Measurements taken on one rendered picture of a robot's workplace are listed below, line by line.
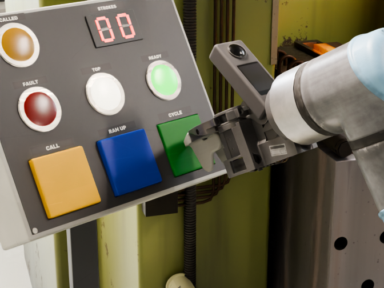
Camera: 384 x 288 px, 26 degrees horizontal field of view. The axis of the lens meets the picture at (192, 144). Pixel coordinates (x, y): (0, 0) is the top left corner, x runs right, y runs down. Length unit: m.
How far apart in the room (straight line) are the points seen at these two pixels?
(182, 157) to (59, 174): 0.19
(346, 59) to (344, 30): 1.05
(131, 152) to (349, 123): 0.32
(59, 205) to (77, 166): 0.06
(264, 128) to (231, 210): 0.56
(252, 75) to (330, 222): 0.46
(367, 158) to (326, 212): 0.54
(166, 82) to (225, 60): 0.15
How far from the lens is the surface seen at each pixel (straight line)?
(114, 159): 1.07
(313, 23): 1.89
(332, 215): 1.40
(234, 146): 1.04
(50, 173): 1.02
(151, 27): 1.18
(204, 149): 1.09
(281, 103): 0.94
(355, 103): 0.87
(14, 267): 3.01
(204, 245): 1.57
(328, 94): 0.89
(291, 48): 1.78
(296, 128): 0.94
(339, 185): 1.38
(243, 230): 1.58
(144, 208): 1.47
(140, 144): 1.10
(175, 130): 1.14
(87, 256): 1.24
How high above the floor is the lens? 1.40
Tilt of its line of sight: 20 degrees down
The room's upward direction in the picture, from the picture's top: straight up
